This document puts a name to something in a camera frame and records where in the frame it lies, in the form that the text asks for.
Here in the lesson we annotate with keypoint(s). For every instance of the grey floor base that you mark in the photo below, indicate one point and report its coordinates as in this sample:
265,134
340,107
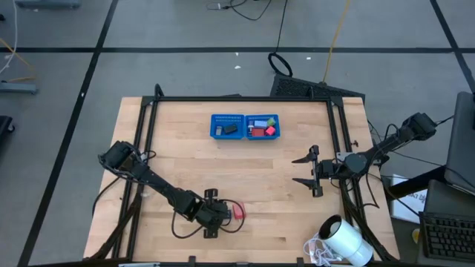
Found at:
18,88
48,3

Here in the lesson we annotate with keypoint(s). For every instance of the clear plastic bag bundle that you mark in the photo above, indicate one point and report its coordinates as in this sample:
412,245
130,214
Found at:
315,252

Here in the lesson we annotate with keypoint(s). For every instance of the black object on floor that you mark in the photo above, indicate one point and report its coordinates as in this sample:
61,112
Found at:
4,126

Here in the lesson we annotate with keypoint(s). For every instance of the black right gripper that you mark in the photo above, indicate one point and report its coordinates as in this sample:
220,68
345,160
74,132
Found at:
328,168

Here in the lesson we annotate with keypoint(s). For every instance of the dark grey panel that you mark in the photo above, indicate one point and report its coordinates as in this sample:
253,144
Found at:
452,198

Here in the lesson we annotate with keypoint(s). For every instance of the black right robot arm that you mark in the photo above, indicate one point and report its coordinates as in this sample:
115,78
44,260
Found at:
393,141

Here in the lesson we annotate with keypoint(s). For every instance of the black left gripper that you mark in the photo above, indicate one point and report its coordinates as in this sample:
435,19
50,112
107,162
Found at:
213,213

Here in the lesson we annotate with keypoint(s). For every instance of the blue plastic basket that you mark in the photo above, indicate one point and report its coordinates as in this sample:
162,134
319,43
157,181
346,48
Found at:
227,137
259,138

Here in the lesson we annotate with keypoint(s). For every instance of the small yellow round object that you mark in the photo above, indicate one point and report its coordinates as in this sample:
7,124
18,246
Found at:
416,235

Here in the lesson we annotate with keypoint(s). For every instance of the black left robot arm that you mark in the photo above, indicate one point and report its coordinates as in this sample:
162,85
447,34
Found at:
159,183

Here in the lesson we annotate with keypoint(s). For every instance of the black table edge clip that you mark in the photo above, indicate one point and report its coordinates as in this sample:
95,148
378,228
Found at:
192,259
300,260

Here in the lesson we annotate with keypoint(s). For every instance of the small green plug adapter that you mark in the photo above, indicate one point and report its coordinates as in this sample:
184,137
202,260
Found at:
271,122

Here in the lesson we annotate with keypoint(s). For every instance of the light blue plug charger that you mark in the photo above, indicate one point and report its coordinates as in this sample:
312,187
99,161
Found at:
260,124

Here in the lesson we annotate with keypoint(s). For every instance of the black aluminium rig frame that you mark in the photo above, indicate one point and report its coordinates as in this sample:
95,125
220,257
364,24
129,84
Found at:
241,98

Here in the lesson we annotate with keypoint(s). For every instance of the grey laptop lid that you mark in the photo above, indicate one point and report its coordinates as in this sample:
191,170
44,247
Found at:
462,148

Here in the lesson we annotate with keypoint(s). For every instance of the black desk beam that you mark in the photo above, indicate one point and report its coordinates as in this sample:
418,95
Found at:
415,183

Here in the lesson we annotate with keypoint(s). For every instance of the black corner bracket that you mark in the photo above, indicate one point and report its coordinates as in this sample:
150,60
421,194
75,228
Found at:
159,91

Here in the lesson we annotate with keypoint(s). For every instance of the blue USB stick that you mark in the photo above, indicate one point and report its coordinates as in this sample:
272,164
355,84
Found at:
219,130

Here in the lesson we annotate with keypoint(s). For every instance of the white paper sheet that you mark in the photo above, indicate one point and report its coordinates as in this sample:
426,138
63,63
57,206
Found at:
408,202

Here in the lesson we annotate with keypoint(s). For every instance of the black box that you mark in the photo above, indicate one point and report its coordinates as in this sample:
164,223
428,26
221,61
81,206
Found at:
230,129

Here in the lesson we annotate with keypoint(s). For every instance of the white cylinder with black opening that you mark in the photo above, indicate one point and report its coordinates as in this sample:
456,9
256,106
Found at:
352,244

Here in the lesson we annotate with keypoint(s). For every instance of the black keyboard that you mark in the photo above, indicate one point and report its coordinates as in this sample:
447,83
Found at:
449,237

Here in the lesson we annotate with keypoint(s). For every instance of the black perforated mat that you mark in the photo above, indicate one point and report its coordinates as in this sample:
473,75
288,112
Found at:
297,87

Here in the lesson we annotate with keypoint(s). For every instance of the small pink-red plug charger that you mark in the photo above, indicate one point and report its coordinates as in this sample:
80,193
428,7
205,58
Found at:
270,131

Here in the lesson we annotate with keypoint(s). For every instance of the silver metal strip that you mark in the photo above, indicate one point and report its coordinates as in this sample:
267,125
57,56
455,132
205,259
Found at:
139,264

